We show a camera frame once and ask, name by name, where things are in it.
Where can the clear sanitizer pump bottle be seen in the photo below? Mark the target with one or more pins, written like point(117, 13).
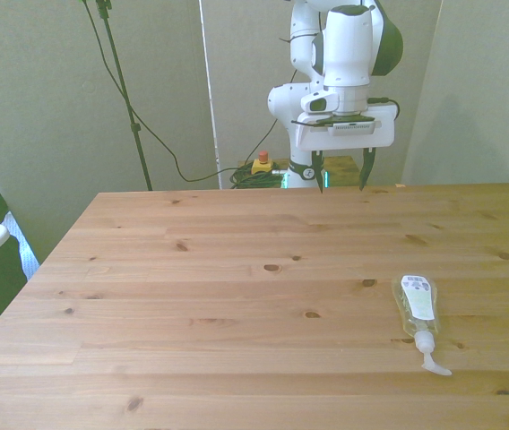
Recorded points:
point(418, 304)

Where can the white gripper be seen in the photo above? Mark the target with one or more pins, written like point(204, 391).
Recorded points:
point(384, 130)

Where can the thin black tripod pole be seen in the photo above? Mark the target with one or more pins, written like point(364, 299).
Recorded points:
point(122, 85)

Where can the white vertical wall trim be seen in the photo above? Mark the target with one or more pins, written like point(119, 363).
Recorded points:
point(209, 89)

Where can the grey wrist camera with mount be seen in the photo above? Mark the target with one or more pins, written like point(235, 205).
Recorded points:
point(353, 128)

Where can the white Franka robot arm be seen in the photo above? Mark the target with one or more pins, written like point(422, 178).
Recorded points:
point(346, 45)

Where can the yellow emergency stop button box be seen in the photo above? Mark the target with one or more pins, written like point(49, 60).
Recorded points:
point(263, 165)

